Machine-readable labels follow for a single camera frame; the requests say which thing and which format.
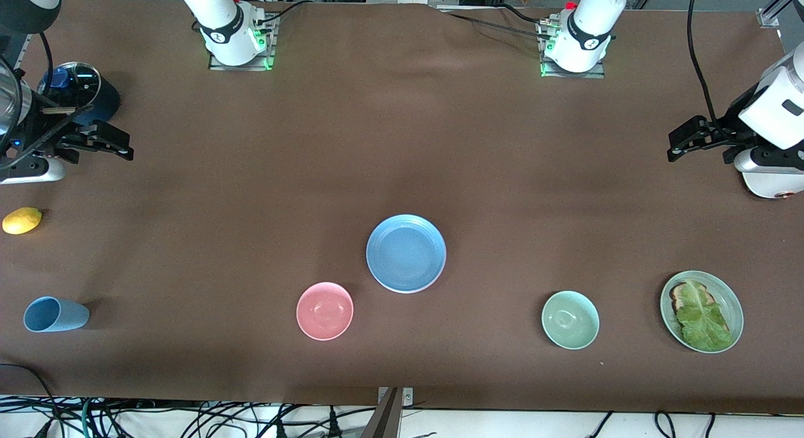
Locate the blue plate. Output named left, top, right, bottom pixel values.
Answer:
left=366, top=214, right=447, bottom=294

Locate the glass lid with blue knob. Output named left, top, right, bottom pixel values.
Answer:
left=38, top=62, right=101, bottom=112

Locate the yellow lemon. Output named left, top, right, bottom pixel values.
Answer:
left=2, top=207, right=43, bottom=235

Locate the toasted bread slice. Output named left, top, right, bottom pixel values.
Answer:
left=670, top=282, right=731, bottom=337

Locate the blue cup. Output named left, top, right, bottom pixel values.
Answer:
left=23, top=297, right=90, bottom=333

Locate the green lettuce leaf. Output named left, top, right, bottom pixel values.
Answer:
left=675, top=281, right=734, bottom=352

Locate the green plate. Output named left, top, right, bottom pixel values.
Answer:
left=660, top=270, right=744, bottom=354

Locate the green bowl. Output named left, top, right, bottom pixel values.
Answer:
left=541, top=291, right=600, bottom=350

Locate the pink bowl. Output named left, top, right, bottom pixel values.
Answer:
left=296, top=282, right=354, bottom=341

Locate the brown table cover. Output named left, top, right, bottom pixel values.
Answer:
left=0, top=0, right=804, bottom=415

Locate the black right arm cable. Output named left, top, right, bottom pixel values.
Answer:
left=0, top=33, right=96, bottom=170

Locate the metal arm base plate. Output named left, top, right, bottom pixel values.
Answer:
left=539, top=20, right=606, bottom=79
left=209, top=14, right=275, bottom=72

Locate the aluminium profile post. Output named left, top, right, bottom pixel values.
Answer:
left=757, top=0, right=793, bottom=29

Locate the black base cable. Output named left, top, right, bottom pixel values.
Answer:
left=261, top=0, right=316, bottom=25
left=440, top=3, right=555, bottom=38

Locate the black floor cable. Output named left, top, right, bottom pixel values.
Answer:
left=0, top=363, right=63, bottom=438

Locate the small metal bracket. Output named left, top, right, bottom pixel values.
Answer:
left=377, top=386, right=414, bottom=406

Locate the dark camera pole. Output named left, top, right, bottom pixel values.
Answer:
left=361, top=388, right=403, bottom=438

